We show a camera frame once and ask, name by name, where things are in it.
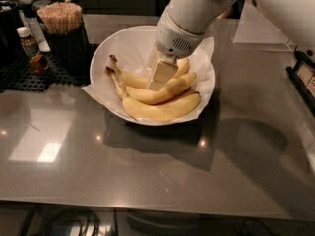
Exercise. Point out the black chopstick holder cup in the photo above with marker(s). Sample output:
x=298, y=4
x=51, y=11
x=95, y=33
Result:
x=72, y=49

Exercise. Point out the white bowl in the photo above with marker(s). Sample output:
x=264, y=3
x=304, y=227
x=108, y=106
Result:
x=132, y=48

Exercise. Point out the black grid mat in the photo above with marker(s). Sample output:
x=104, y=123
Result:
x=17, y=75

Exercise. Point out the clear acrylic stand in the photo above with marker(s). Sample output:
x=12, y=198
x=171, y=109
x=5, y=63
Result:
x=255, y=31

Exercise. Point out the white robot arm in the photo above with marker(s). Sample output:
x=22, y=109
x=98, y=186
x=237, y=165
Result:
x=294, y=18

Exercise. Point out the small white-capped sauce bottle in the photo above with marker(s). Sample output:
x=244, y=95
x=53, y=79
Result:
x=27, y=41

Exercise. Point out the large yellow banana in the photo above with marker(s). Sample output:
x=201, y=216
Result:
x=179, y=106

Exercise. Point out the white paper liner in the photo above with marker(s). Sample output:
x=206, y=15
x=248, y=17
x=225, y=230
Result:
x=119, y=73

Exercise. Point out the bundle of wooden chopsticks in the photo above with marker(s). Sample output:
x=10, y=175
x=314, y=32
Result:
x=61, y=17

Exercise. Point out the dark jar grey lid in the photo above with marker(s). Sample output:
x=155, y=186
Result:
x=26, y=6

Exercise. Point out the black container far left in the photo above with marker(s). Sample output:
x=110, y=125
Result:
x=9, y=22

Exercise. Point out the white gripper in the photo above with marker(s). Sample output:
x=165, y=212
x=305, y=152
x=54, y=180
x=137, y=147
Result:
x=175, y=38

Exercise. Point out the small red sauce jar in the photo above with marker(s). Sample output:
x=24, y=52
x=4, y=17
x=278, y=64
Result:
x=39, y=64

